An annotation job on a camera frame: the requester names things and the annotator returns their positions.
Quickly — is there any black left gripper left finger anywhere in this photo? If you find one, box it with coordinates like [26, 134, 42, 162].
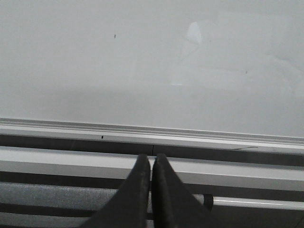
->
[82, 154, 151, 228]

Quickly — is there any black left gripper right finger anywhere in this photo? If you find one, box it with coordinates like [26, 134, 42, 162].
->
[152, 154, 220, 228]

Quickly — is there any white horizontal stand rod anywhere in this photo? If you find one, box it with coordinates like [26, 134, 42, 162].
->
[193, 193, 304, 211]

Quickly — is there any white metal stand frame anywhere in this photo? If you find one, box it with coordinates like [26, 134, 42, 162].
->
[0, 146, 304, 191]

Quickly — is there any white whiteboard with aluminium frame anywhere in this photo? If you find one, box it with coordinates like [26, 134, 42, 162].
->
[0, 0, 304, 153]

